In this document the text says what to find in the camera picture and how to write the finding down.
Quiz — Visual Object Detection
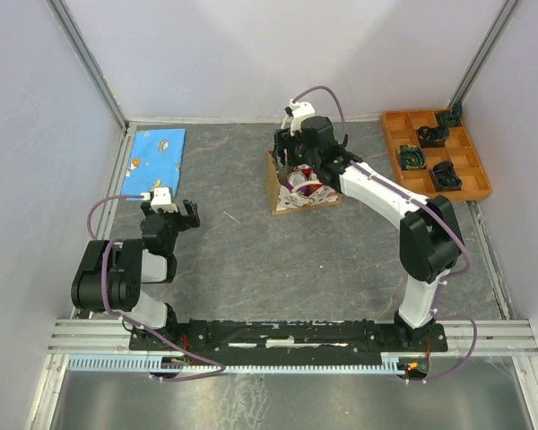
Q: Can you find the clear glass beverage bottle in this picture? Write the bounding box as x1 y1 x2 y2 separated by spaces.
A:
277 167 292 184

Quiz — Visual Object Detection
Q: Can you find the red soda can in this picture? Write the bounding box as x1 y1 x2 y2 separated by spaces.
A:
308 171 323 187
296 164 313 178

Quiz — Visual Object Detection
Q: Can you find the aluminium front frame rail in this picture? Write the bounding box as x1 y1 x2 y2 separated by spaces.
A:
47 319 538 357

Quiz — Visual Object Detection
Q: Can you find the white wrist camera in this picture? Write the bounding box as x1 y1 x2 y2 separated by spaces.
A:
142 187 178 213
281 99 316 136

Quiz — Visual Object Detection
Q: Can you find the red soda can back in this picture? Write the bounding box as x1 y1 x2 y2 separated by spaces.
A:
296 164 313 178

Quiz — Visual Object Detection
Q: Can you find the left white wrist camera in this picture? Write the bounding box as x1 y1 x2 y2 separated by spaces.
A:
142 187 178 213

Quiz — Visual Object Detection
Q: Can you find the black rolled sock upper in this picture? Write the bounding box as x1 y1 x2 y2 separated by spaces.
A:
416 125 449 148

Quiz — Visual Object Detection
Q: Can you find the blue slotted cable duct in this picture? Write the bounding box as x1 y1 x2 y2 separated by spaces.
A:
66 354 404 375

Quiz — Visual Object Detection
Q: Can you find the black rolled sock lower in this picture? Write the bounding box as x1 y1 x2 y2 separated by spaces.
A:
430 160 463 192

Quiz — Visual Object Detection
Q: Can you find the black rolled sock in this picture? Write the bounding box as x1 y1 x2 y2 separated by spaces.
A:
416 125 449 148
430 160 463 192

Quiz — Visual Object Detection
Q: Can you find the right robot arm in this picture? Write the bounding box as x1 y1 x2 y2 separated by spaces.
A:
273 113 467 350

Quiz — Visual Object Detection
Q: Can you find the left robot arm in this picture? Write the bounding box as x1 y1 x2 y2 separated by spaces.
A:
71 200 201 349

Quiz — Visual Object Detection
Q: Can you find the dark rolled sock corner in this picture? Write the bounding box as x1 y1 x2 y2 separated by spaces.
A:
435 100 464 128

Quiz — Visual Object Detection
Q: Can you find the blue patterned cloth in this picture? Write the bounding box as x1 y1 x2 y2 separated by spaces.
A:
120 128 186 195

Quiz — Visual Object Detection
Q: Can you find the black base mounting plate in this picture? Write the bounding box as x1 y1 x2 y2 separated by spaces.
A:
128 320 448 366

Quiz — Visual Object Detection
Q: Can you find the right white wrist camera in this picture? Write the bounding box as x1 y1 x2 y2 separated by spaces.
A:
281 99 316 136

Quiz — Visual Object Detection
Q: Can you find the blue green rolled sock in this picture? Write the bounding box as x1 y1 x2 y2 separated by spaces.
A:
396 144 427 171

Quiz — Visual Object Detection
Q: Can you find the purple soda can front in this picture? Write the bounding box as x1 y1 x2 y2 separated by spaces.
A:
285 171 308 195

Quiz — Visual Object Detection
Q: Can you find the patterned canvas tote bag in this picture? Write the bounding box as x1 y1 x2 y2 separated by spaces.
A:
265 149 342 215

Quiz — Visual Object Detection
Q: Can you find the orange wooden divider tray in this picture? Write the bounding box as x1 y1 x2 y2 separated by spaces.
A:
380 109 492 202

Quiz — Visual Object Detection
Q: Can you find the red soda can front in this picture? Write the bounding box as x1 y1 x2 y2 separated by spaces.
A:
308 171 323 187

